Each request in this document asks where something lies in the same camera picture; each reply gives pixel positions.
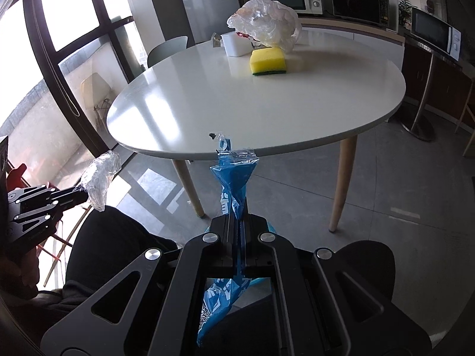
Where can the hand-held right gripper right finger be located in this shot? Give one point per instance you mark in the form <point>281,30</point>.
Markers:
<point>252,237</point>

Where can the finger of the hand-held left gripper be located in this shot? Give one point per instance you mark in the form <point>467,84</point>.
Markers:
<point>44,193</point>
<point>44,217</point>

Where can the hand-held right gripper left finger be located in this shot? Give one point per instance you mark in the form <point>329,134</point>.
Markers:
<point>222,237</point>

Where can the clear plastic wrap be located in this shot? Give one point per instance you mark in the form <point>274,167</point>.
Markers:
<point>98,181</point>

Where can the blue snack packet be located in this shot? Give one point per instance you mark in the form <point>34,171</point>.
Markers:
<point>232,178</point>

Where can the yellow sponge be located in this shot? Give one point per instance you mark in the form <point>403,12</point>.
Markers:
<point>267,61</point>

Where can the person's left hand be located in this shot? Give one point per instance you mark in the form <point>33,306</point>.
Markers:
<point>22,274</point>

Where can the black framed glass door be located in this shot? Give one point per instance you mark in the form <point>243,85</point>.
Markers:
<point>89,129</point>

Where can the white outdoor chair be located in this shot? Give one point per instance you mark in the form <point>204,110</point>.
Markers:
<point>94,89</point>

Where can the person's right leg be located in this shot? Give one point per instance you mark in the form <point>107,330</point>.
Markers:
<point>371,263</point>

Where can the round white table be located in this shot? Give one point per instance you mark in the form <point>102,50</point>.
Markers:
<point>222,92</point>

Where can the white plastic cup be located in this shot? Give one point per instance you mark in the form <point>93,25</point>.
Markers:
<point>235,44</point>

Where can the translucent white plastic bag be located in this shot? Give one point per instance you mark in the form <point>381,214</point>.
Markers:
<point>267,18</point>

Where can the grey refrigerator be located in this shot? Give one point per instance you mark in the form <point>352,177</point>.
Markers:
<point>207,3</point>

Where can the white kitchen counter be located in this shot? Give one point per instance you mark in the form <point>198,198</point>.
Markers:
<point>386,36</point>

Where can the dark wooden sideboard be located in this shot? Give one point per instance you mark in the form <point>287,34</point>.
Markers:
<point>445,81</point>

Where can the white microwave with black door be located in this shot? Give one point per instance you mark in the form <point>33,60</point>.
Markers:
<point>426,26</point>

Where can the green potted plant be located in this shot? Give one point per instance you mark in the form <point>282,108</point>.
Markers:
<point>404,7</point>

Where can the metal pedestal stand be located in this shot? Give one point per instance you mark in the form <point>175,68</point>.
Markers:
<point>425,89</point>

